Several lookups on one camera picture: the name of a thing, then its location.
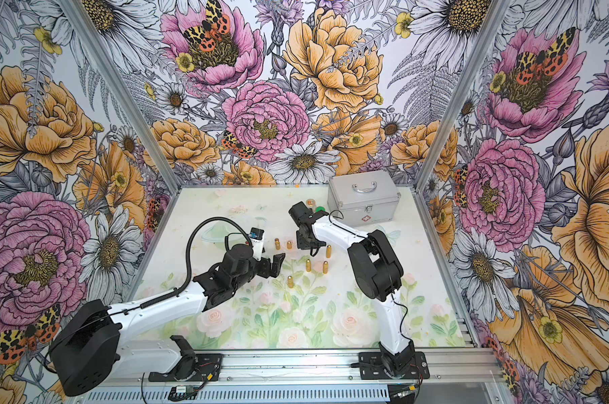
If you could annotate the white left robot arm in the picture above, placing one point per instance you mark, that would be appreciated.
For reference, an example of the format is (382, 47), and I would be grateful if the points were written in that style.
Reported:
(98, 342)

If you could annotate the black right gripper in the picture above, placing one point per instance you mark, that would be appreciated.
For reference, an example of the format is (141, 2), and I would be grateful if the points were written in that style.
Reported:
(301, 244)

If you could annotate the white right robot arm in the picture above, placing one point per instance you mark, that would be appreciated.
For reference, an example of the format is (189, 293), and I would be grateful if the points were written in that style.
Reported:
(378, 273)

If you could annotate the aluminium corner post left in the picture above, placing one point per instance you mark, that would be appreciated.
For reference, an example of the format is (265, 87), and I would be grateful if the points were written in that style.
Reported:
(88, 36)

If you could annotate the aluminium corner post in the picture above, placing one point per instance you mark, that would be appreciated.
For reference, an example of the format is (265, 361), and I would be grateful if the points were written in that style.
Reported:
(88, 36)
(492, 23)

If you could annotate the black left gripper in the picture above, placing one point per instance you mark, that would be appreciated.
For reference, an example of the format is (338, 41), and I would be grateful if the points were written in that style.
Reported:
(265, 263)

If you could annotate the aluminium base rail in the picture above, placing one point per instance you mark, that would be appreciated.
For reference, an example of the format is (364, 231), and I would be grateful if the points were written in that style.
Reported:
(440, 375)

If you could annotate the aluminium corner post right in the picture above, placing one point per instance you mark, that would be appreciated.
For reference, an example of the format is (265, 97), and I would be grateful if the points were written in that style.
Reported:
(492, 23)

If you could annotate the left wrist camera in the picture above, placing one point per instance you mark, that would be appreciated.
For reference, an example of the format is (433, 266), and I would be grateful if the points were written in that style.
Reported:
(256, 234)

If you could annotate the silver metal case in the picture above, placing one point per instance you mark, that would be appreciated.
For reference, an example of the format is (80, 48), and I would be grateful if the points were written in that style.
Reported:
(360, 199)

